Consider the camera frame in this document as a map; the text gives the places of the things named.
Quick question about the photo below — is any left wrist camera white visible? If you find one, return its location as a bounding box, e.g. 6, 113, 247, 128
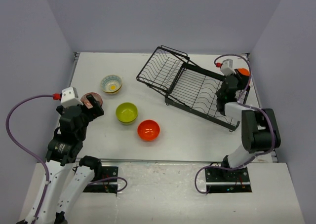
61, 87, 83, 108

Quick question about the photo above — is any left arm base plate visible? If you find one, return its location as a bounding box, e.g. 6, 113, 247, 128
83, 166, 119, 194

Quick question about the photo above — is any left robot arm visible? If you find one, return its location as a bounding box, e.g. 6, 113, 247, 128
21, 94, 104, 224

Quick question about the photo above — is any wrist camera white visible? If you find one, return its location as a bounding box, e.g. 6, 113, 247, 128
220, 59, 236, 76
61, 87, 83, 108

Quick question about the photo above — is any yellow sun pattern bowl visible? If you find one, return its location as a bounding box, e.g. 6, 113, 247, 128
100, 75, 123, 92

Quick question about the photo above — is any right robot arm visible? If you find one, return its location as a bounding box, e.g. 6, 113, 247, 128
216, 70, 281, 181

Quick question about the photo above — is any orange bowl front row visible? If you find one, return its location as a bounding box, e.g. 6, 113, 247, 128
235, 68, 250, 88

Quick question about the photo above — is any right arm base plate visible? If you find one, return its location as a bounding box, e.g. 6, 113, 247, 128
205, 168, 252, 194

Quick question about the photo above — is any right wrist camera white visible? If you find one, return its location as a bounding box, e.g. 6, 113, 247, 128
220, 59, 236, 76

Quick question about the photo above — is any lime green bowl front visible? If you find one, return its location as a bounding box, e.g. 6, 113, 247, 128
116, 102, 138, 117

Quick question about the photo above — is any lime green bowl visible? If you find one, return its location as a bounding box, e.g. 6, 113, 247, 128
116, 102, 138, 117
117, 115, 138, 125

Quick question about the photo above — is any black wire dish rack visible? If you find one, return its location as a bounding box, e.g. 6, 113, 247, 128
136, 45, 250, 132

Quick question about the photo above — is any orange bowl row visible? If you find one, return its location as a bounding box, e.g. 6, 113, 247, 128
235, 68, 250, 88
137, 119, 160, 142

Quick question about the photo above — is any red diamond pattern bowl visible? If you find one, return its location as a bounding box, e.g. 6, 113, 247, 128
80, 92, 103, 109

